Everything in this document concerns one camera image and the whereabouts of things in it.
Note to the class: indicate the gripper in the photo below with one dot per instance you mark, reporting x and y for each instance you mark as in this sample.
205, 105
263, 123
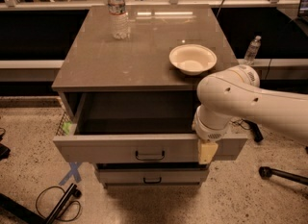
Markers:
210, 133

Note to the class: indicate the grey top drawer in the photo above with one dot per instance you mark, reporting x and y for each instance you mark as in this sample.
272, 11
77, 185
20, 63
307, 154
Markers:
132, 127

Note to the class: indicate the grey drawer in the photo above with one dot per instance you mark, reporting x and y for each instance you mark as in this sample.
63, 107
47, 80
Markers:
151, 177
132, 127

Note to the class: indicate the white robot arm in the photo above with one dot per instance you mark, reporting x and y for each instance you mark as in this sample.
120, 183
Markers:
236, 92

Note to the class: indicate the grey drawer cabinet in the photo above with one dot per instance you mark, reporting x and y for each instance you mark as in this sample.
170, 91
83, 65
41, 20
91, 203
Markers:
97, 62

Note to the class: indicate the grey bottom drawer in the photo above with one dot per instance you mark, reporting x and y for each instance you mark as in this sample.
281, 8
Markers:
151, 177

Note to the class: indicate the black stand leg behind cabinet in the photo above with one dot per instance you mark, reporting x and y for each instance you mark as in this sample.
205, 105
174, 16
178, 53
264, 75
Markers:
258, 137

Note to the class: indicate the black chair leg right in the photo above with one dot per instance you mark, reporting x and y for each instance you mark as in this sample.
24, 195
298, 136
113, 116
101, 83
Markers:
267, 172

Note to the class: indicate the white paper bowl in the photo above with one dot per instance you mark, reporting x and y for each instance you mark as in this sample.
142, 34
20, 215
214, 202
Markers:
192, 59

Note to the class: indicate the small water bottle on ledge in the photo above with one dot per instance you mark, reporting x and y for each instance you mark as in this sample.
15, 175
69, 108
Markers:
252, 50

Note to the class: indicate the blue tape cross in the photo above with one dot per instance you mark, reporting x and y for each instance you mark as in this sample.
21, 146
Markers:
72, 175

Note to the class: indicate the clear plastic water bottle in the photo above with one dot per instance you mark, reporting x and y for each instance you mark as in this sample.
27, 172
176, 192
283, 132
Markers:
119, 19

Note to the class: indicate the black stand leg left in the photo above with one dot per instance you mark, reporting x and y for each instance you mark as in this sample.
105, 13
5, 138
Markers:
29, 217

